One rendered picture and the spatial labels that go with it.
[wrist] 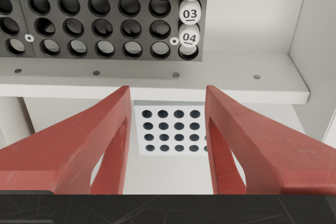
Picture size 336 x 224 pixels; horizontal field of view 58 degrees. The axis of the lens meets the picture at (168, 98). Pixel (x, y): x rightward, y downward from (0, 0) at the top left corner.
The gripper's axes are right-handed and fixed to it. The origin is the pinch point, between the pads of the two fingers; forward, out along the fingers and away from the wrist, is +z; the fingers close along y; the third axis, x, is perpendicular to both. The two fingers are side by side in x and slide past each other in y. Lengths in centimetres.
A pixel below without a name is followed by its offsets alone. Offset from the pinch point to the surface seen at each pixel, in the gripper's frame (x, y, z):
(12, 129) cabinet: 20.2, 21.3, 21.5
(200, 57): 1.7, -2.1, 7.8
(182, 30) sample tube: -0.5, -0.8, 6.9
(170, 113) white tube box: 14.8, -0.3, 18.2
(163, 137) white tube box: 19.4, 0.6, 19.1
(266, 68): 4.7, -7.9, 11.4
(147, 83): 4.7, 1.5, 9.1
